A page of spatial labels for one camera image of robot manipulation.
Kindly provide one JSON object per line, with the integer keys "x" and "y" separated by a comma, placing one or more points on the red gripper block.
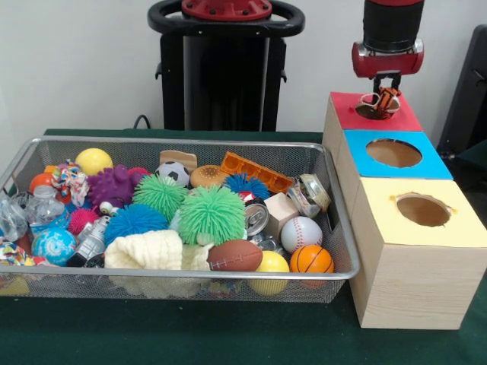
{"x": 384, "y": 64}

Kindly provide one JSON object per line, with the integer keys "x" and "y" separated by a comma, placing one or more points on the orange striped plush tiger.
{"x": 386, "y": 100}

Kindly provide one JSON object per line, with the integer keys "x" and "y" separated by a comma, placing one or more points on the tan burger toy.
{"x": 208, "y": 175}

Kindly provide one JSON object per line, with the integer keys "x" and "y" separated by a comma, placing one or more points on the green spiky rubber ball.
{"x": 211, "y": 214}
{"x": 160, "y": 195}

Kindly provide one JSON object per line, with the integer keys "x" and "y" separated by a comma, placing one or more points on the blue spiky rubber ball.
{"x": 133, "y": 224}

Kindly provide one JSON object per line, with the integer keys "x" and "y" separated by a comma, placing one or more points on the purple knobbly ball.
{"x": 110, "y": 186}

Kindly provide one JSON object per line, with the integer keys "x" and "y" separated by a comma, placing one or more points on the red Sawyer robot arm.
{"x": 392, "y": 23}

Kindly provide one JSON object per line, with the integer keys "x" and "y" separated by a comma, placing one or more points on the wooden three-hole box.
{"x": 411, "y": 281}

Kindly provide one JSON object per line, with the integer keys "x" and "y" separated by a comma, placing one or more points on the silver mesh bin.
{"x": 304, "y": 285}

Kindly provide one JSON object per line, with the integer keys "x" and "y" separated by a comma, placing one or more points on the black upright panel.
{"x": 468, "y": 87}

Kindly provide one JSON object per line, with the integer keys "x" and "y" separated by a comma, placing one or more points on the green cloth side table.
{"x": 477, "y": 150}

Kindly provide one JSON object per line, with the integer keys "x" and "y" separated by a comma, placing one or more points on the small blue spiky ball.
{"x": 246, "y": 184}

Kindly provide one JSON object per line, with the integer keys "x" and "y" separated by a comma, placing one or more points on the white baseball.
{"x": 301, "y": 235}

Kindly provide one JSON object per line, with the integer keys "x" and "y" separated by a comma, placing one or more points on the orange basketball toy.
{"x": 311, "y": 259}

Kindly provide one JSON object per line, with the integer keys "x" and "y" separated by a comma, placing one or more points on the yellow smooth ball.
{"x": 271, "y": 262}

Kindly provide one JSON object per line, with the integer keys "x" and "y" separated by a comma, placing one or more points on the brown football toy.
{"x": 235, "y": 255}

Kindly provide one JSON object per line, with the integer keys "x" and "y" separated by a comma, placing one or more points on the black and white soccer ball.
{"x": 172, "y": 173}

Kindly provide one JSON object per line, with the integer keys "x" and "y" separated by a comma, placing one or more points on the cream knitted cloth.
{"x": 142, "y": 249}

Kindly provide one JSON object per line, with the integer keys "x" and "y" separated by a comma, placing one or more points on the dark green tablecloth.
{"x": 190, "y": 334}

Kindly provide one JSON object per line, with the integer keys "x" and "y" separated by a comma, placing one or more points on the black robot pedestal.
{"x": 175, "y": 76}

